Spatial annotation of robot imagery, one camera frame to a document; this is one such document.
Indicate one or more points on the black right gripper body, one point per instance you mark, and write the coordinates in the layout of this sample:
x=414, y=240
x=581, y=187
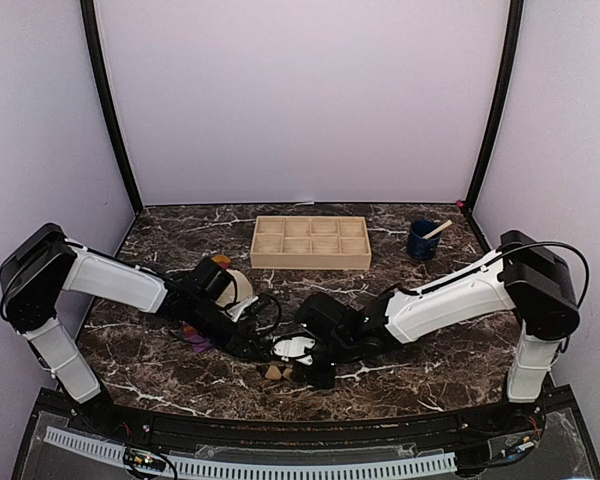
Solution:
x=337, y=348

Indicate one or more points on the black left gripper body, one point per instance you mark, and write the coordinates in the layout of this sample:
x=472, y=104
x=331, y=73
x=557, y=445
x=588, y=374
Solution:
x=219, y=336

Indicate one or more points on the brown beige argyle sock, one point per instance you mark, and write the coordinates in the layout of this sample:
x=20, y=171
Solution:
x=280, y=372

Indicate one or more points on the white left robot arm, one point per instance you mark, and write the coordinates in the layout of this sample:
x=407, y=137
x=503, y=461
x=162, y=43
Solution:
x=48, y=266

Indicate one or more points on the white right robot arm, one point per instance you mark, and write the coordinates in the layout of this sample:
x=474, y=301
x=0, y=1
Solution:
x=520, y=275

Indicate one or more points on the purple maroon striped sock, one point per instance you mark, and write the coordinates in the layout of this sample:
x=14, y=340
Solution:
x=198, y=342

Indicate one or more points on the round beige plate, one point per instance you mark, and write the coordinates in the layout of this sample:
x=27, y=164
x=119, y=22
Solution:
x=240, y=290

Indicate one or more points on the wooden compartment tray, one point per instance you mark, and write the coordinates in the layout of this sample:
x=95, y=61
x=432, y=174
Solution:
x=310, y=243

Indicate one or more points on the blue enamel mug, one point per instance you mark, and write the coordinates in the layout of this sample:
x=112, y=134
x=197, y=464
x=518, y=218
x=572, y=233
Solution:
x=419, y=248

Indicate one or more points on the pale wooden stick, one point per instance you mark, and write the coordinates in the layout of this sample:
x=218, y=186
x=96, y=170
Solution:
x=438, y=230

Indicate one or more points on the black front rail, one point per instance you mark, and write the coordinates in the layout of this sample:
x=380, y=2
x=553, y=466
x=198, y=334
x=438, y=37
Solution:
x=461, y=427

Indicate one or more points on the white slotted cable duct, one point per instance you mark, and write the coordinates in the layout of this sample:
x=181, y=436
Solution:
x=234, y=463

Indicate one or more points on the black left frame post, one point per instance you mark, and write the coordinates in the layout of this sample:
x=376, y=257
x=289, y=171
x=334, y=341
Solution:
x=107, y=106

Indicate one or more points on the black frame post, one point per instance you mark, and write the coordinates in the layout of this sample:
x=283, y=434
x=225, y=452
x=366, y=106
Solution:
x=505, y=70
x=107, y=106

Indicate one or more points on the black right frame post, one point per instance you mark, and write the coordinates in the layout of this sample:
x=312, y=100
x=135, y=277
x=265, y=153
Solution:
x=505, y=70

